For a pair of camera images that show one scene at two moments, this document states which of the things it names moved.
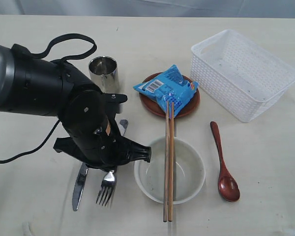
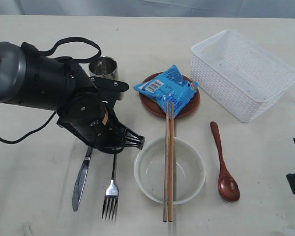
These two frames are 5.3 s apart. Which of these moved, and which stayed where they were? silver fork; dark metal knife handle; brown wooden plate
Moved: silver fork
Stayed: brown wooden plate; dark metal knife handle
